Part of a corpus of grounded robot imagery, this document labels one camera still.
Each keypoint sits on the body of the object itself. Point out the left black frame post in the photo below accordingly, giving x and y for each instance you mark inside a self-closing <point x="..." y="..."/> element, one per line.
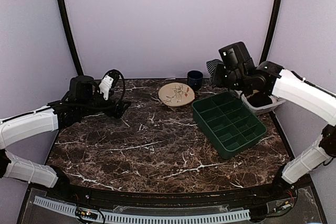
<point x="69" y="37"/>

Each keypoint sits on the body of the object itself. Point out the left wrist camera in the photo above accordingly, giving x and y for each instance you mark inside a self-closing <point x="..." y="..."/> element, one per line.
<point x="105" y="86"/>

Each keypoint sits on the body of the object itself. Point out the beige floral plate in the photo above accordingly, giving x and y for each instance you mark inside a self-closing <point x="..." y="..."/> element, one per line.
<point x="176" y="94"/>

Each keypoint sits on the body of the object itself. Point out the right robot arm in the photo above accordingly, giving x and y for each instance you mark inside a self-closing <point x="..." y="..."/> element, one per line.
<point x="271" y="78"/>

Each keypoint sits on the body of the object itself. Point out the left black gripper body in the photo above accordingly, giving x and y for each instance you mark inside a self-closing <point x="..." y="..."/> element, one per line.
<point x="109" y="110"/>

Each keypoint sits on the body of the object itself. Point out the black front rail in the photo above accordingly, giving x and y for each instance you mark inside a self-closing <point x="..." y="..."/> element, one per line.
<point x="95" y="194"/>

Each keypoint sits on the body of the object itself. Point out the dark blue mug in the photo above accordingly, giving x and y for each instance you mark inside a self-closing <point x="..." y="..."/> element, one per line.
<point x="194" y="79"/>

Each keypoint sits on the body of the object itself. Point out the green divided organizer tray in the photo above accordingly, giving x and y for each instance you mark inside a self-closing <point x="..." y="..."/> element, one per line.
<point x="227" y="124"/>

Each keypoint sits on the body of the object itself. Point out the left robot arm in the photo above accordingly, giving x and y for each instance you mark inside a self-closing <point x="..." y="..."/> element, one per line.
<point x="86" y="96"/>

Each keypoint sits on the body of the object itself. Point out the black frame post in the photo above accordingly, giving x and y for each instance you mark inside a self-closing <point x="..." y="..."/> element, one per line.
<point x="271" y="30"/>
<point x="69" y="37"/>

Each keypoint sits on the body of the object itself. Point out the navy striped underwear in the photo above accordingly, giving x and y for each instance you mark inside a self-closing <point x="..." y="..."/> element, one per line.
<point x="211" y="65"/>

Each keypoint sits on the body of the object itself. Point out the black cloth in basket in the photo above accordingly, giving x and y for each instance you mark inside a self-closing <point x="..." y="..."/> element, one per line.
<point x="259" y="99"/>

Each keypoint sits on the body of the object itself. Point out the right black frame post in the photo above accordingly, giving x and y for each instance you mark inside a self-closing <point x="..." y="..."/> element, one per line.
<point x="271" y="30"/>

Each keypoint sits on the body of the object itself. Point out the white plastic laundry basket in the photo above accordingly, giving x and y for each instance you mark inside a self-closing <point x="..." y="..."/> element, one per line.
<point x="261" y="110"/>

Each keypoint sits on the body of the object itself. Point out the white slotted cable duct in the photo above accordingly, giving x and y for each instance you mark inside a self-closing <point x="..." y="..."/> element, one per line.
<point x="87" y="215"/>

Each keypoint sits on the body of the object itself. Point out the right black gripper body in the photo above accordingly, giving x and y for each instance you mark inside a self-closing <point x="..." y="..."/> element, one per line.
<point x="230" y="81"/>

